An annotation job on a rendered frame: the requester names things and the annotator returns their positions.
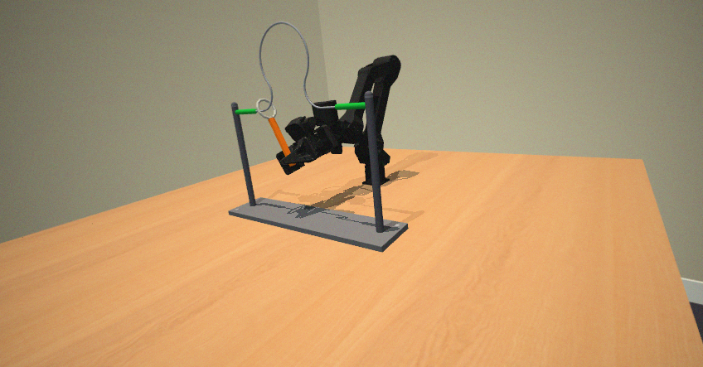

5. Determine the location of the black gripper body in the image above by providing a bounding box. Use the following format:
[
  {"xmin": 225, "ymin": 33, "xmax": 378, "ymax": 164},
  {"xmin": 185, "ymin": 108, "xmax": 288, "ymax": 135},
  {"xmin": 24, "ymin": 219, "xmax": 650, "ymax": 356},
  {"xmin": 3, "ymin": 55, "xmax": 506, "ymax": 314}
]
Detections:
[{"xmin": 276, "ymin": 124, "xmax": 338, "ymax": 175}]

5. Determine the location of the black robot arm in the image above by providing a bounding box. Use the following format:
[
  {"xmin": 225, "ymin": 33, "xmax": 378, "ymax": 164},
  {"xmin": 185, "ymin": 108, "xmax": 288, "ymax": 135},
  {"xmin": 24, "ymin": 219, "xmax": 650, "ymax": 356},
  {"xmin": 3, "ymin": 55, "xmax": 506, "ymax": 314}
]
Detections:
[{"xmin": 285, "ymin": 55, "xmax": 401, "ymax": 185}]

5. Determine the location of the orange bar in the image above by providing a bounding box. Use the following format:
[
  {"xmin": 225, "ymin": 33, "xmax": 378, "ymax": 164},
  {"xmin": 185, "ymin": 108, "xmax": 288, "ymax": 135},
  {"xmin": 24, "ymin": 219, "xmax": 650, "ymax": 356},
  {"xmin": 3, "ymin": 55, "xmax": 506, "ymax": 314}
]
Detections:
[{"xmin": 256, "ymin": 99, "xmax": 291, "ymax": 156}]

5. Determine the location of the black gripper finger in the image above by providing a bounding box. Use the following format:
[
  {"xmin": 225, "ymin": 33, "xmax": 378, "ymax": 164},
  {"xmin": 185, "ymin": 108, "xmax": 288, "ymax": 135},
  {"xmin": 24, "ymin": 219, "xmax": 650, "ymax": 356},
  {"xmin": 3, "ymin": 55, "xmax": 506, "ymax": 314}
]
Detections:
[
  {"xmin": 279, "ymin": 144, "xmax": 305, "ymax": 169},
  {"xmin": 283, "ymin": 137, "xmax": 318, "ymax": 164}
]

